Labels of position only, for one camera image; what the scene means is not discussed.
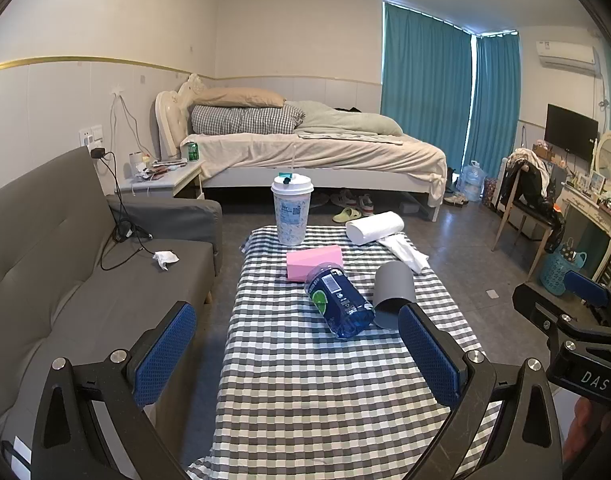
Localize black charger cable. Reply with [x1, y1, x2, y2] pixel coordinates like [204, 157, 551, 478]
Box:
[90, 147, 155, 271]

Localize white cloth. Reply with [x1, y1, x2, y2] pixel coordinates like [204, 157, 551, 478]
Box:
[376, 234, 431, 275]

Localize beige pillow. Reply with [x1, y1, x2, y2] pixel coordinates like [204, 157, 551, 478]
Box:
[195, 87, 287, 110]

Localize crumpled white tissue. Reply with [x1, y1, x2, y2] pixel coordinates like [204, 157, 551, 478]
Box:
[152, 250, 180, 272]

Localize chair with clothes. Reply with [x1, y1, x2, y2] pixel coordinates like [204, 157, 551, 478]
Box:
[491, 148, 567, 282]

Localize person's right hand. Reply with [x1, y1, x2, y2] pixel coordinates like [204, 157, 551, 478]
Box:
[571, 396, 611, 461]

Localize white nightstand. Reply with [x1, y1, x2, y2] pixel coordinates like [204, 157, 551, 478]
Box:
[116, 159, 205, 202]

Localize white paper towel roll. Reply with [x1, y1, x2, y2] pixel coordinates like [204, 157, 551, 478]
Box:
[346, 211, 405, 247]

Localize grey cup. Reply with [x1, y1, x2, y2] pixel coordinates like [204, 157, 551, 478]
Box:
[374, 261, 417, 331]

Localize grey sofa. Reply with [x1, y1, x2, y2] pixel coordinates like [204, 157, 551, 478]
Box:
[0, 146, 224, 463]

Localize clear water jug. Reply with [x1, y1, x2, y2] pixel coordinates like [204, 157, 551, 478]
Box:
[457, 159, 488, 202]

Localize white air conditioner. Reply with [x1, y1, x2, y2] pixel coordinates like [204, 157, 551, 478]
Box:
[536, 39, 601, 72]

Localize narrow teal curtain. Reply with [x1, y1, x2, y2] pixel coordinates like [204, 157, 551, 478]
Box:
[464, 30, 521, 162]

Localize blue laundry basket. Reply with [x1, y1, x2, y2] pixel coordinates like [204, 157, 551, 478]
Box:
[540, 245, 589, 297]

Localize black television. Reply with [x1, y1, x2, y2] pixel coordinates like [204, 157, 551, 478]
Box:
[544, 103, 599, 164]

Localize green blanket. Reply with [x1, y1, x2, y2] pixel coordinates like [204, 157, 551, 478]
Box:
[284, 100, 405, 137]

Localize checked pillow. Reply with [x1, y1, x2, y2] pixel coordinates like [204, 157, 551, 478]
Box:
[190, 104, 307, 136]

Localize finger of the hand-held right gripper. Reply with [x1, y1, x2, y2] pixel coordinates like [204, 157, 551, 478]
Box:
[512, 282, 605, 345]
[564, 269, 611, 328]

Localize blue plastic bottle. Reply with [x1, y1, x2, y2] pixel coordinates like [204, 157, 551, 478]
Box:
[304, 262, 377, 342]

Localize white lidded drink cup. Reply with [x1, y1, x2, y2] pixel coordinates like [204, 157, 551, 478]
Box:
[270, 145, 315, 247]

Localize white dressing table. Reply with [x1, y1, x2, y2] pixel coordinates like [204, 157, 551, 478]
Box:
[559, 175, 611, 286]

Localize pink sponge block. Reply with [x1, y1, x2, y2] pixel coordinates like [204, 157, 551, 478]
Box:
[286, 246, 345, 283]

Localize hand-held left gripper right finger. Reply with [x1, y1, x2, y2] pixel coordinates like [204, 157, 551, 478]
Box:
[396, 304, 566, 480]

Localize wide teal curtain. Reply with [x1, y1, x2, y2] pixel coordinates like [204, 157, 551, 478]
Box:
[380, 1, 475, 160]

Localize white bed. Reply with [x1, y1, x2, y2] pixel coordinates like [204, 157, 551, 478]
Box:
[154, 73, 449, 224]

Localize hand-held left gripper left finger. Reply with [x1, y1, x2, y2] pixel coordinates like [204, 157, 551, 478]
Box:
[30, 301, 199, 480]

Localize checked tablecloth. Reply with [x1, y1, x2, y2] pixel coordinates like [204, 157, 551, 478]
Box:
[183, 225, 502, 480]

